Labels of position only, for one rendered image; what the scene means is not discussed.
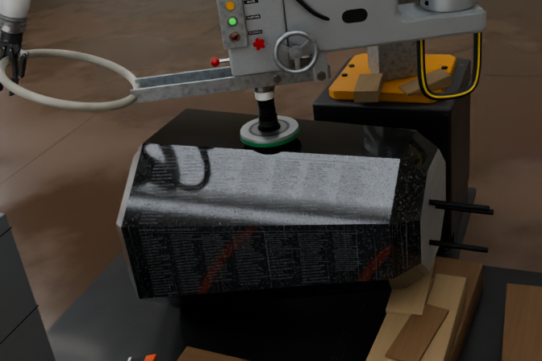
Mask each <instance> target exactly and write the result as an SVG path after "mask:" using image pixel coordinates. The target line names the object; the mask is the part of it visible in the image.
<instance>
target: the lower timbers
mask: <svg viewBox="0 0 542 361"><path fill-rule="evenodd" d="M435 259H436V264H435V267H434V271H433V274H432V278H434V279H435V276H436V273H438V274H444V275H450V276H460V277H465V278H466V301H465V306H464V309H463V313H462V316H461V321H460V325H459V328H458V331H457V336H456V340H455V342H454V346H453V349H452V354H451V358H450V361H460V358H461V353H462V351H463V348H464V345H465V341H466V339H467V336H468V333H469V329H470V326H471V324H472V321H473V316H474V314H475V311H476V308H477V304H478V302H479V299H480V296H481V294H482V290H483V263H474V262H469V261H464V260H459V259H450V258H445V257H439V256H436V257H435ZM502 361H542V287H540V286H531V285H523V284H507V290H506V302H505V314H504V327H503V339H502Z"/></svg>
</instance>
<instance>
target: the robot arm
mask: <svg viewBox="0 0 542 361"><path fill-rule="evenodd" d="M30 5H31V0H0V49H1V53H0V60H1V59H2V58H4V57H5V56H9V57H10V60H11V65H12V73H13V77H11V78H10V79H11V80H12V81H13V82H14V83H16V84H17V85H18V84H19V79H21V78H23V77H24V76H25V69H26V63H27V57H28V55H29V52H25V51H24V50H23V48H22V42H23V33H24V32H25V31H26V24H27V13H28V11H29V9H30ZM19 53H21V55H20V56H21V58H20V63H19V62H18V58H19Z"/></svg>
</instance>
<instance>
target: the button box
mask: <svg viewBox="0 0 542 361"><path fill-rule="evenodd" d="M226 1H228V0H217V5H218V10H219V20H220V26H221V31H222V36H223V46H224V49H232V48H244V47H248V36H247V29H246V23H245V17H244V7H243V1H242V0H232V1H234V2H235V4H236V8H235V9H234V10H233V11H228V10H226V9H225V6H224V5H225V2H226ZM230 16H235V17H237V18H238V24H237V25H236V26H235V27H230V26H229V25H228V24H227V19H228V17H230ZM233 31H237V32H239V33H240V40H239V41H237V42H232V41H231V40H230V39H229V35H230V33H231V32H233Z"/></svg>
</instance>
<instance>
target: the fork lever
mask: <svg viewBox="0 0 542 361"><path fill-rule="evenodd" d="M311 60H312V56H303V57H302V58H301V59H300V67H301V68H303V67H305V66H307V65H308V64H309V63H310V62H311ZM290 68H291V69H296V68H295V62H294V60H293V59H291V58H290ZM317 79H318V80H320V81H323V80H324V79H326V73H324V72H322V71H320V72H319V73H317ZM304 81H314V72H313V68H312V69H310V70H309V71H307V72H306V73H303V74H298V75H293V74H288V73H285V72H283V71H276V72H270V73H258V74H251V75H245V76H238V77H234V76H232V74H231V66H227V67H221V68H209V69H203V70H196V71H190V72H183V73H171V74H165V75H159V76H152V77H141V78H135V83H138V84H141V86H142V88H140V89H131V94H134V95H136V97H137V100H136V102H134V103H133V104H135V103H141V102H154V101H160V100H166V99H173V98H184V97H191V96H198V95H204V94H211V93H222V92H229V91H236V90H242V89H254V88H260V87H266V86H273V85H285V84H292V83H298V82H304Z"/></svg>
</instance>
